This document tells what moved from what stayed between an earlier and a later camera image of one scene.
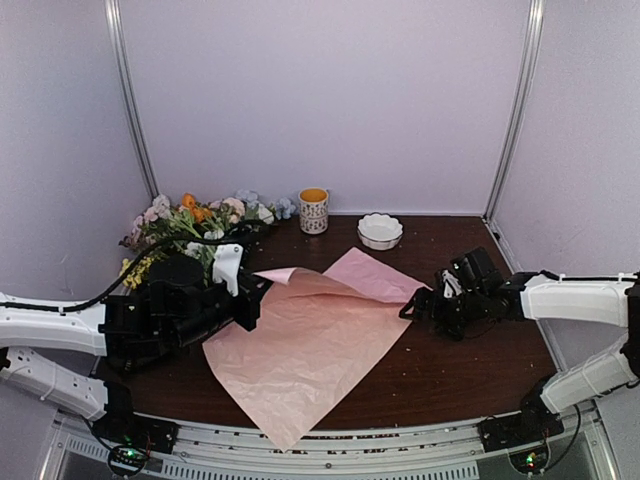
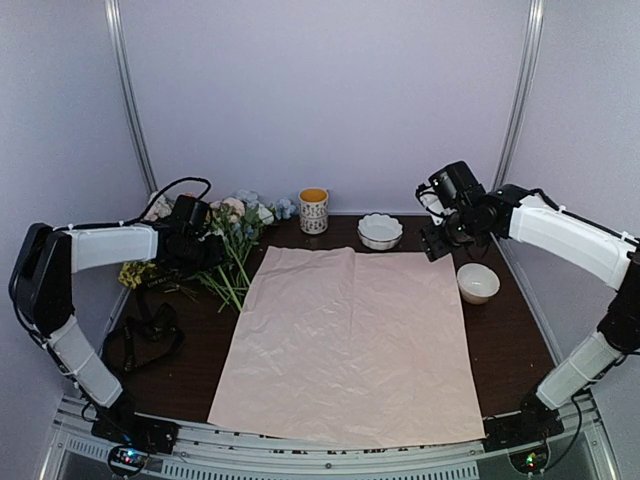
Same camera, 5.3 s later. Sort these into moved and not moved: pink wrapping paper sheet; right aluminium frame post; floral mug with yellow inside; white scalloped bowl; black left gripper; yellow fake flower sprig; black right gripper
Moved: black right gripper; black left gripper; pink wrapping paper sheet
Not moved: floral mug with yellow inside; yellow fake flower sprig; right aluminium frame post; white scalloped bowl
